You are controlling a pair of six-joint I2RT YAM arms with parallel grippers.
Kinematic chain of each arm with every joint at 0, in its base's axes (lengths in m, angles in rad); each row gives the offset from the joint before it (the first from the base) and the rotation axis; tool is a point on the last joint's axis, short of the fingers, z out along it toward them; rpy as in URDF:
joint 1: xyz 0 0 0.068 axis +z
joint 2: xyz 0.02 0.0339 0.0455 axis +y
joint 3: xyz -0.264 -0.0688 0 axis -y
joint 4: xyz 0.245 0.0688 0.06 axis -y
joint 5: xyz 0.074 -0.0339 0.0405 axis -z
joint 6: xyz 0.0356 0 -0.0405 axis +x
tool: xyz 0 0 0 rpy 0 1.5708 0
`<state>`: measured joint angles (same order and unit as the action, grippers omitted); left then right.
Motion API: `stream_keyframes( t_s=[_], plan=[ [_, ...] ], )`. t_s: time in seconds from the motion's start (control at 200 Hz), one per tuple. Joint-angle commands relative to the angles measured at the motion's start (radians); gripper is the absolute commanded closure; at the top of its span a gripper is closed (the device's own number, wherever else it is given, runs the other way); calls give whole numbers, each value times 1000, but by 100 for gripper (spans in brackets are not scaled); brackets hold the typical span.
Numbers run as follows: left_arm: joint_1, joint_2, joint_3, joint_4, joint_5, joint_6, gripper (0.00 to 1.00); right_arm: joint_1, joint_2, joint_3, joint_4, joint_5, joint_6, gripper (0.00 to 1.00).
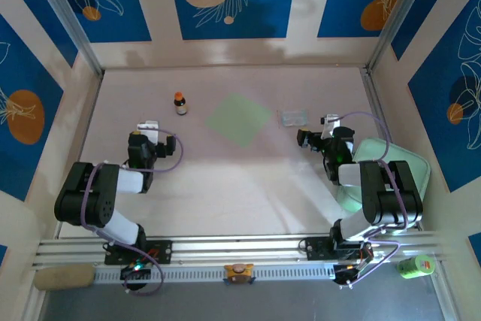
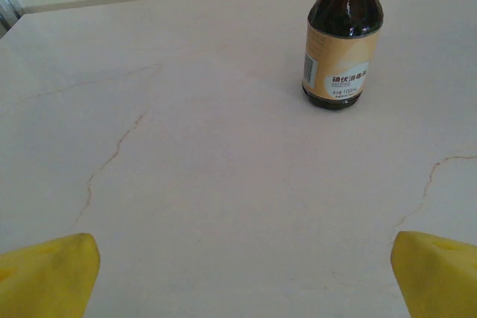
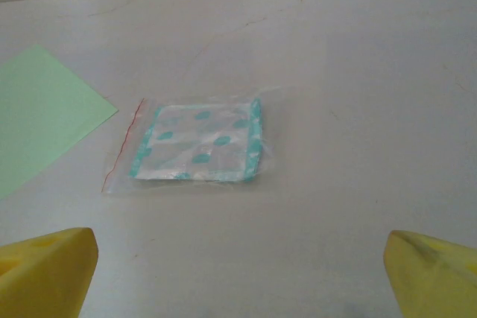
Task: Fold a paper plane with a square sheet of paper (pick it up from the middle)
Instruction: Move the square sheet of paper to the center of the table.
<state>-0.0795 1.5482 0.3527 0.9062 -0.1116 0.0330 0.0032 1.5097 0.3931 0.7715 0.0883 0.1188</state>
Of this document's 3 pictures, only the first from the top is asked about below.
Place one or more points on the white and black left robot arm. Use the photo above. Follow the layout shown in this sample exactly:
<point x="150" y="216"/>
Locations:
<point x="82" y="193"/>

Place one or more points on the black electronics module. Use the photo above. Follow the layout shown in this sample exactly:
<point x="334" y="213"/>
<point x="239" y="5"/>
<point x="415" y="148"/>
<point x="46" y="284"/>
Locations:
<point x="135" y="272"/>
<point x="347" y="273"/>

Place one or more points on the beige foam roll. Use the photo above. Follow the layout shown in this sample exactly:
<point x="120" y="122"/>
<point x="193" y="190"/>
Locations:
<point x="64" y="277"/>

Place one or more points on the aluminium corner post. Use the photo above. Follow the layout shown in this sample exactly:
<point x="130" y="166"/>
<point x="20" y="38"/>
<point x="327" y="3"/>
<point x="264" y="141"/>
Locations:
<point x="399" y="16"/>
<point x="73" y="24"/>

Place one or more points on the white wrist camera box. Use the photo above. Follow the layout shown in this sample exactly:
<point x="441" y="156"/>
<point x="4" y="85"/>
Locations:
<point x="331" y="122"/>
<point x="148" y="125"/>

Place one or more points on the mint green tray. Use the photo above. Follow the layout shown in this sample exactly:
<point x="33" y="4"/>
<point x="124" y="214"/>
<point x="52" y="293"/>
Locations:
<point x="409" y="159"/>

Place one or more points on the clear plastic packet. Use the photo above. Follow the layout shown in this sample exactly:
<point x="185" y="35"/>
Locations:
<point x="293" y="118"/>

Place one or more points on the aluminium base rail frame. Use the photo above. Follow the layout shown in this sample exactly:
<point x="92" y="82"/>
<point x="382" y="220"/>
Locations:
<point x="233" y="244"/>

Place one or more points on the brown bottle with orange cap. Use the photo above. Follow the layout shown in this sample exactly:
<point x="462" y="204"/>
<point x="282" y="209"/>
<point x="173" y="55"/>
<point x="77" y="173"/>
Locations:
<point x="180" y="105"/>

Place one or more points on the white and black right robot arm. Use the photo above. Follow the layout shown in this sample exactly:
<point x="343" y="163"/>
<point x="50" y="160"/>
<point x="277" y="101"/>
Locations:
<point x="391" y="193"/>

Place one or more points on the yellow orange toy clip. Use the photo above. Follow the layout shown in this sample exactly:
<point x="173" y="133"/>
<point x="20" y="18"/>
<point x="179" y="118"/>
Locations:
<point x="239" y="272"/>

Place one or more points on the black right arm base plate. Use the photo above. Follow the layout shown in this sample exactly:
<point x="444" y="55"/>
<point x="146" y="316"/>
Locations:
<point x="315" y="247"/>

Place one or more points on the aluminium table edge rail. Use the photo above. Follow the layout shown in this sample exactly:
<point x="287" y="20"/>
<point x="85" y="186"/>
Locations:
<point x="376" y="103"/>

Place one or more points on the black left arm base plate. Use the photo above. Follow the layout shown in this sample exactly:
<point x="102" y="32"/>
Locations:
<point x="161" y="251"/>

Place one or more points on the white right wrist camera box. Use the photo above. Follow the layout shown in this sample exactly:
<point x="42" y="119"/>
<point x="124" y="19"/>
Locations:
<point x="331" y="122"/>

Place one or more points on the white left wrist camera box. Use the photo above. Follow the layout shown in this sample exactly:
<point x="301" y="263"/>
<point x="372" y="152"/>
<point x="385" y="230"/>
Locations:
<point x="148" y="125"/>

